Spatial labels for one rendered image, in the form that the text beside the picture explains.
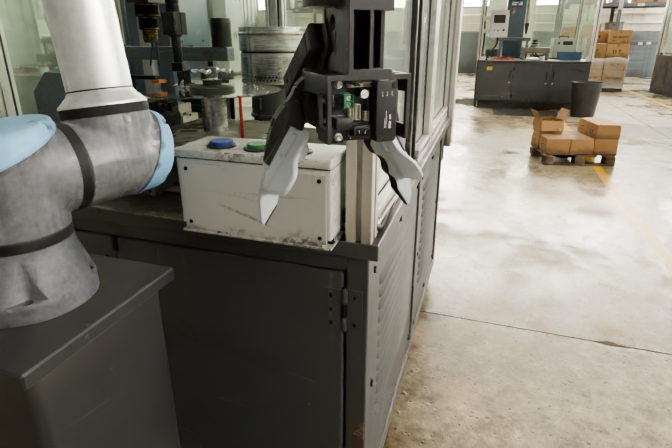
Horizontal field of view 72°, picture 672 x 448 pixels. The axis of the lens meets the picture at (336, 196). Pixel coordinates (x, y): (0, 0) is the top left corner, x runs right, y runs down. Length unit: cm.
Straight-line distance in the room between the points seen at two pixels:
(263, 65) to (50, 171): 128
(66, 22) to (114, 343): 42
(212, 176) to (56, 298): 29
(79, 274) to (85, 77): 26
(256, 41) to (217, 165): 110
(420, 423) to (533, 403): 37
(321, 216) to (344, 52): 41
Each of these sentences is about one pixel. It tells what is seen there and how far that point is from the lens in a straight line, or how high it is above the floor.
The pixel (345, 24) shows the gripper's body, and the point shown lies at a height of 108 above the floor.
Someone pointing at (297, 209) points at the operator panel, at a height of 81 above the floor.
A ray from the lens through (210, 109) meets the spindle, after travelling 118.
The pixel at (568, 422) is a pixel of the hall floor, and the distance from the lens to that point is 166.
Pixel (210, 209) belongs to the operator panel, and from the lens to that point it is 82.
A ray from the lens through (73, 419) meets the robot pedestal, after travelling 70.
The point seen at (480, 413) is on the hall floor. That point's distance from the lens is 160.
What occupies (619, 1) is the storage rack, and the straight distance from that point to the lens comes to 1410.
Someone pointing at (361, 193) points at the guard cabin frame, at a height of 83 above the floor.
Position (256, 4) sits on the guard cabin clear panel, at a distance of 234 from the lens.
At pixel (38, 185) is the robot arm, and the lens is 64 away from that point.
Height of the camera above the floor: 108
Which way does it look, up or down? 19 degrees down
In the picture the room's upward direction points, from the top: straight up
